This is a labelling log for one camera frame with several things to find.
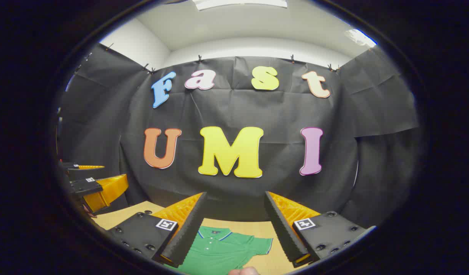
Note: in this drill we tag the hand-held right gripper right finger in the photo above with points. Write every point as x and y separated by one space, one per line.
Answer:
282 229

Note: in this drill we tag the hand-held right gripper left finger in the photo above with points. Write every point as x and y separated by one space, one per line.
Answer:
188 233

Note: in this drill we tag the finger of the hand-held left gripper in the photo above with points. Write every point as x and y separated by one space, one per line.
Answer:
81 187
72 166

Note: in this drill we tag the green T-shirt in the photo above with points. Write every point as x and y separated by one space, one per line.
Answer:
223 252

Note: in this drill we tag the black backdrop cloth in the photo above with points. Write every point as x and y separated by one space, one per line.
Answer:
280 152

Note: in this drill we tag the small ceiling light panel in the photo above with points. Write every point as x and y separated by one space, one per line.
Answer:
359 37

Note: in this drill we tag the long ceiling light panel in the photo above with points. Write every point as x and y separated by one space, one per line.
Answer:
238 3

